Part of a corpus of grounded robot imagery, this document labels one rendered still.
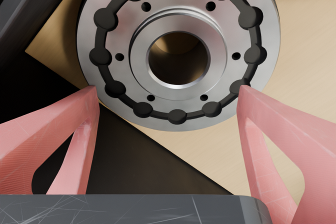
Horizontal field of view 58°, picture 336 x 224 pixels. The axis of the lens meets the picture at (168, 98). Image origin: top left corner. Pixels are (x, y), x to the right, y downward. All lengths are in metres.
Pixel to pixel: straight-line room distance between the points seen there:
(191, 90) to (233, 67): 0.02
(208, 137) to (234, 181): 0.06
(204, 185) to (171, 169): 0.04
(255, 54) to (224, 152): 0.10
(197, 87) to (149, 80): 0.02
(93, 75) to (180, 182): 0.11
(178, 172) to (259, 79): 0.10
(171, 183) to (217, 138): 0.05
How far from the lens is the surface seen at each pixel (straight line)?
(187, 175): 0.24
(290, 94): 0.22
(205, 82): 0.16
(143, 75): 0.15
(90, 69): 0.16
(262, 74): 0.16
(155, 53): 0.17
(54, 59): 0.20
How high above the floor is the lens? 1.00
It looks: 55 degrees down
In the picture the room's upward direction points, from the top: 180 degrees counter-clockwise
